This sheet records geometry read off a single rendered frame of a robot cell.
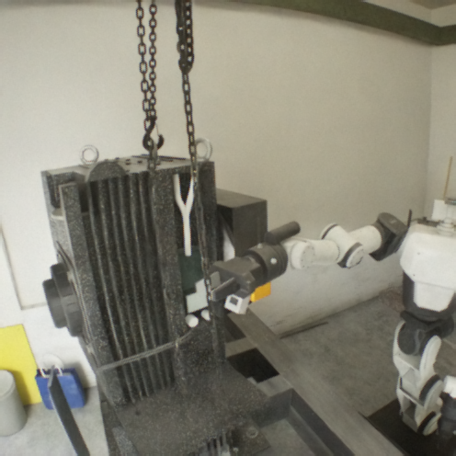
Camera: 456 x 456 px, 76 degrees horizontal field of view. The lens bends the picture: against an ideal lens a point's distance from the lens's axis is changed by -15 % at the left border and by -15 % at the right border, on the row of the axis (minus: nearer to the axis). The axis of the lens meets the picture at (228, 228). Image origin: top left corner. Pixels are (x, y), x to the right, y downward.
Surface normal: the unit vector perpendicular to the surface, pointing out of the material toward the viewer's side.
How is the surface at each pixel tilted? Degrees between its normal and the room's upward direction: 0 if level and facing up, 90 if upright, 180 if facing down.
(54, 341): 90
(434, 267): 86
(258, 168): 90
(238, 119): 90
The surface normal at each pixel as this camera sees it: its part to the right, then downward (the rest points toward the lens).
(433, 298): -0.52, 0.22
